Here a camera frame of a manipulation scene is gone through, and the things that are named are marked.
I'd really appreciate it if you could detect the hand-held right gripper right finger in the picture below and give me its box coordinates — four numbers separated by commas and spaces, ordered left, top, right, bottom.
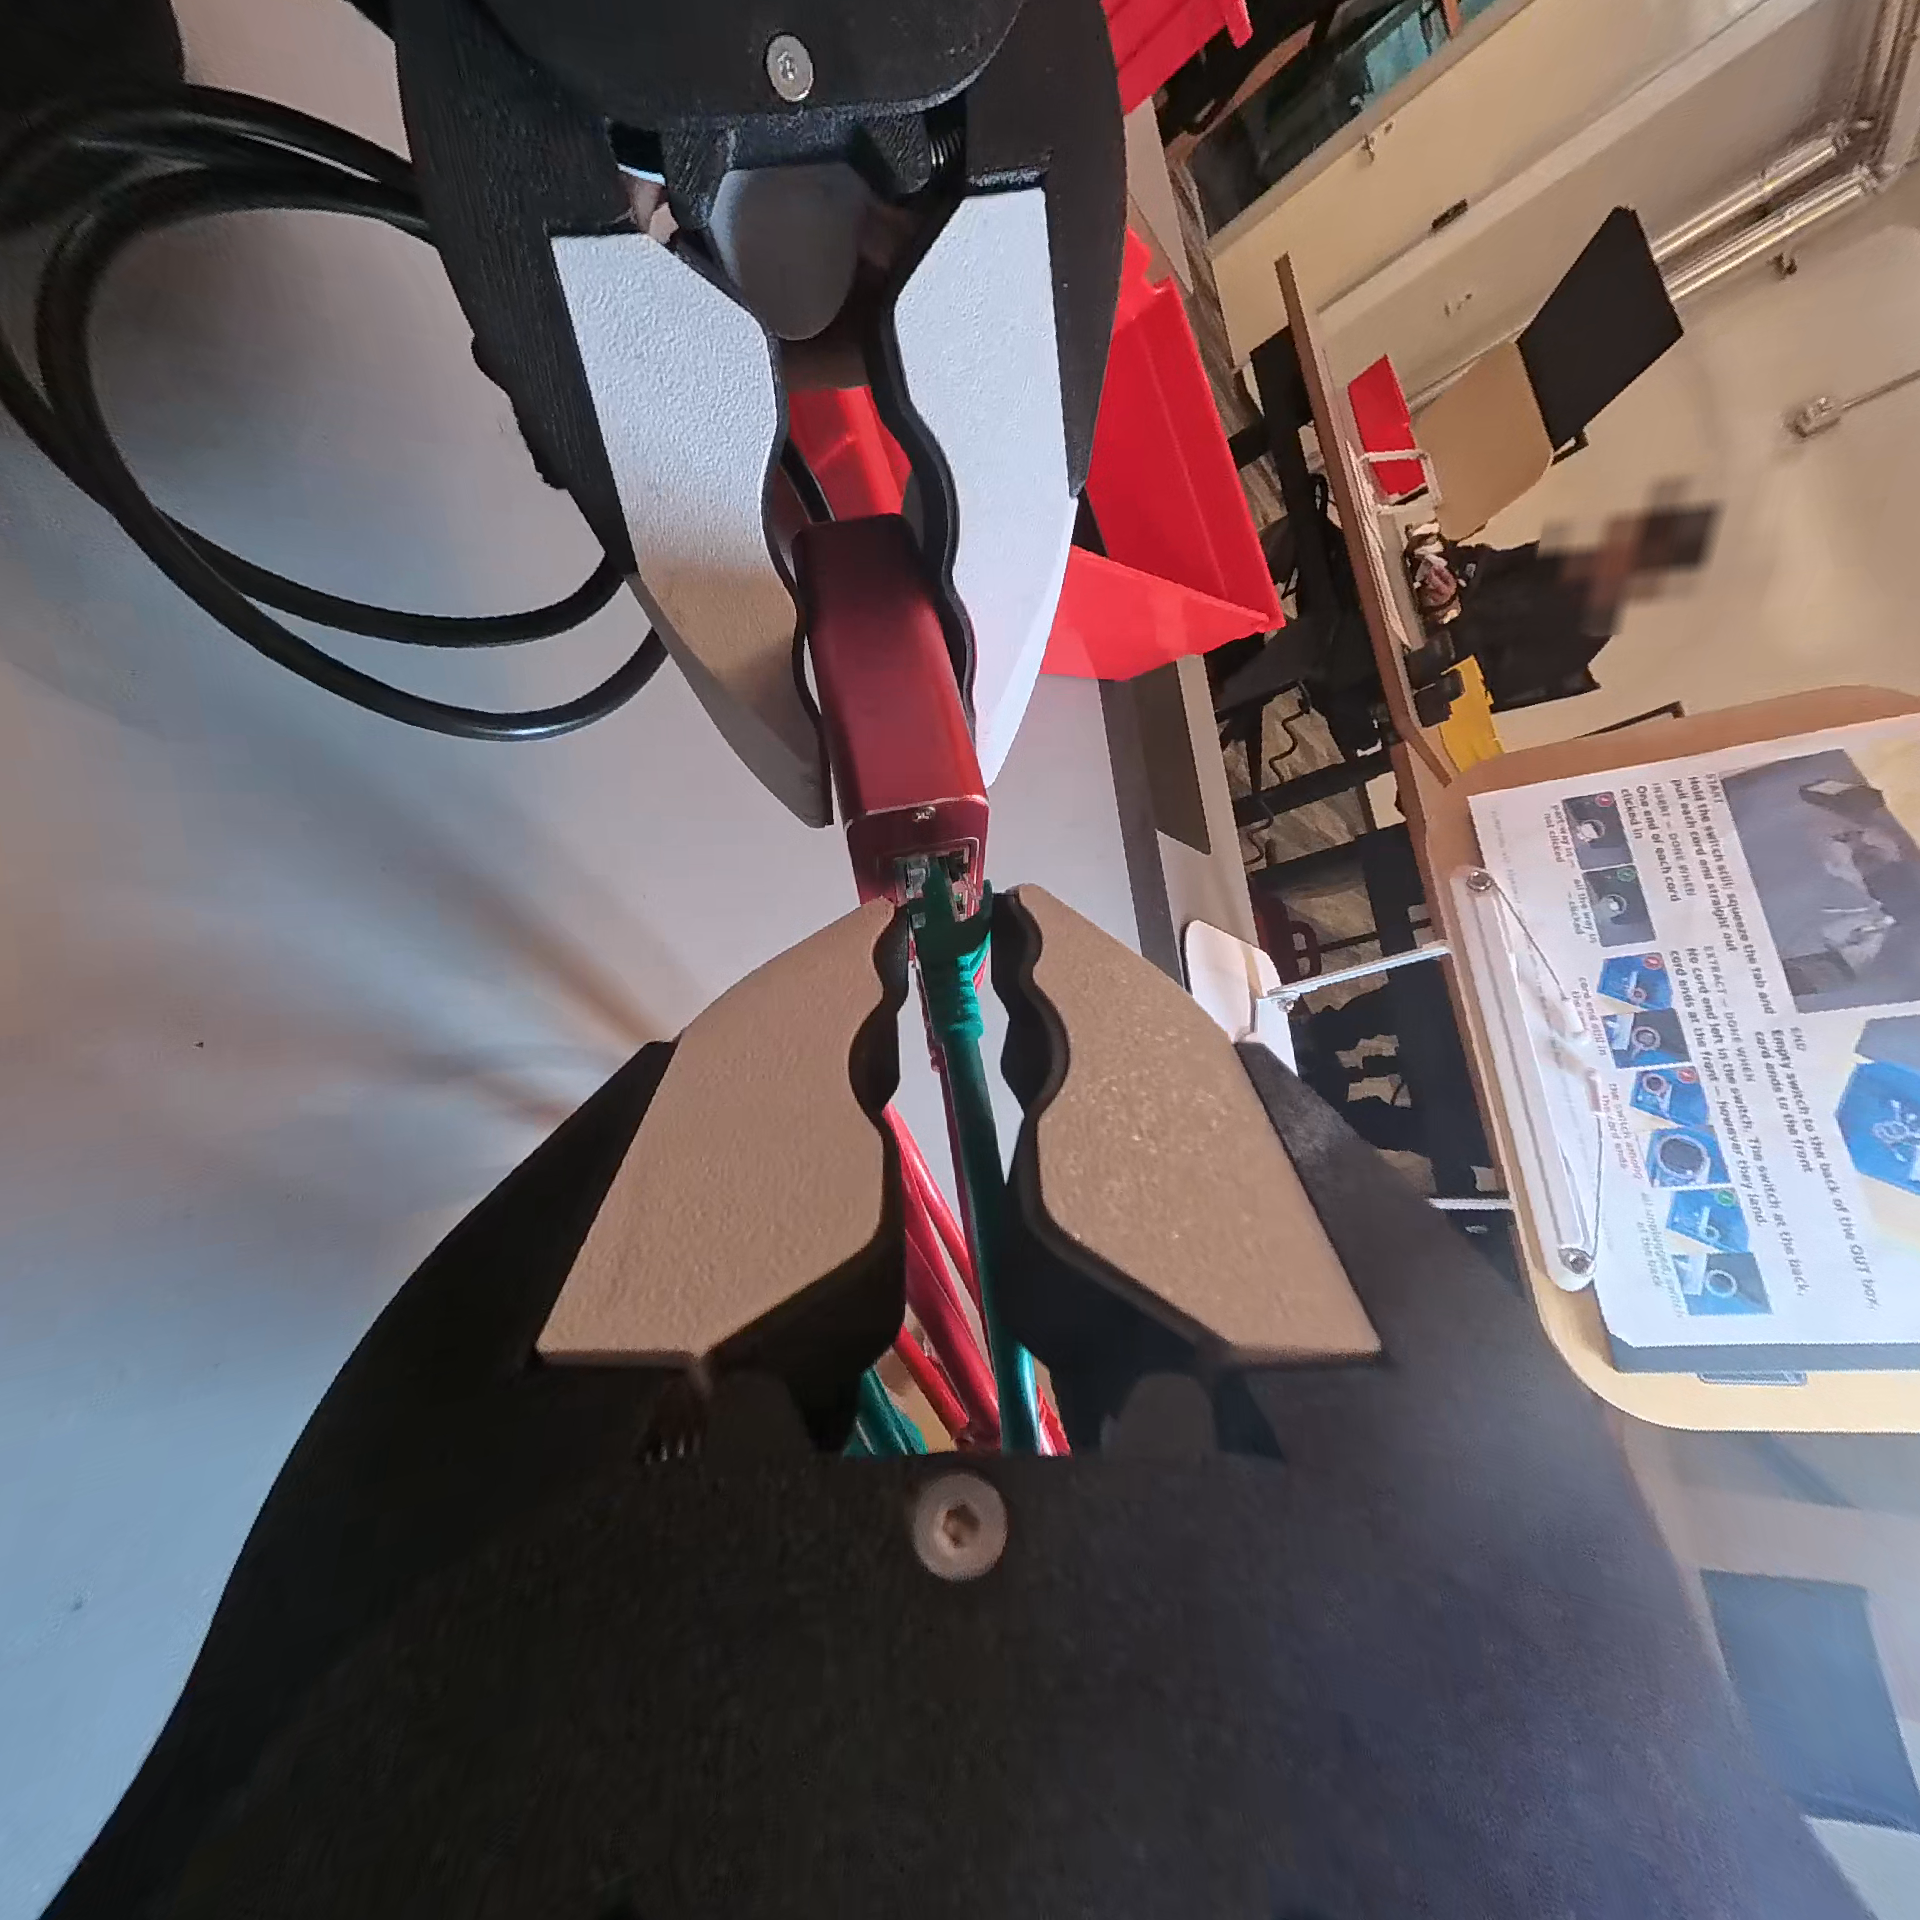
988, 881, 1385, 1456

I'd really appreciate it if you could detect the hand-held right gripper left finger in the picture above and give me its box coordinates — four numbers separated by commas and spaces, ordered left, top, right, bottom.
536, 901, 915, 1453

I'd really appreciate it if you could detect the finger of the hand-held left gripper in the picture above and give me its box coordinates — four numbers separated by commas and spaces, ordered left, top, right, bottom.
548, 222, 842, 829
885, 183, 1087, 769

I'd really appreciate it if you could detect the red plastic bin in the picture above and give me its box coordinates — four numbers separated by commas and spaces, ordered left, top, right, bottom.
779, 224, 1289, 680

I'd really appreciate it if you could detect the green ethernet cable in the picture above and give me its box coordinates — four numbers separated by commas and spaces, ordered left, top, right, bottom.
844, 862, 1045, 1456

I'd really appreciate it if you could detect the red ethernet cable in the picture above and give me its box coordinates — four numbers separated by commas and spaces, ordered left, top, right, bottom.
877, 1102, 1072, 1456

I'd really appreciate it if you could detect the red ethernet splitter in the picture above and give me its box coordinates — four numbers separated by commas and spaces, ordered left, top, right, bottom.
791, 514, 993, 909

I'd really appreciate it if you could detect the black ethernet cable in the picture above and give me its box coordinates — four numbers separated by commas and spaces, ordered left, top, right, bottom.
0, 82, 671, 745

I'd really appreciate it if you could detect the long red ribbed tray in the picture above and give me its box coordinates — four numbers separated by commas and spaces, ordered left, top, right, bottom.
1101, 0, 1255, 110

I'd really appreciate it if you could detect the wooden work table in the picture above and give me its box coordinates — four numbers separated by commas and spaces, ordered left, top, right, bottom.
1276, 256, 1466, 788

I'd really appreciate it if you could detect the clear page holder bar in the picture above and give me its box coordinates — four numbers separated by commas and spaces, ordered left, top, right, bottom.
1464, 865, 1600, 1292

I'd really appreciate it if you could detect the small red bin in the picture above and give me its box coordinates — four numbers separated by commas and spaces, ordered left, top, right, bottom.
1345, 354, 1426, 500

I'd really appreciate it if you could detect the white cabinet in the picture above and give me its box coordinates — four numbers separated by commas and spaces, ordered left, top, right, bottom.
1208, 0, 1877, 287

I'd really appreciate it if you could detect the instruction sheet on stand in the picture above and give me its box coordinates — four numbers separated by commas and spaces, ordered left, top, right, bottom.
1417, 688, 1920, 1433

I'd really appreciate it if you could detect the black and tan folding board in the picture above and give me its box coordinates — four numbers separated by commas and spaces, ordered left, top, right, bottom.
1410, 207, 1685, 535

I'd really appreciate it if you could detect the silver ventilation duct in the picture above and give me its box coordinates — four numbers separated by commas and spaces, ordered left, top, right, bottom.
1651, 0, 1920, 302

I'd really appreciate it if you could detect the grey wall conduit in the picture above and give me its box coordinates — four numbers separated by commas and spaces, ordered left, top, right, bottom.
1792, 367, 1920, 440

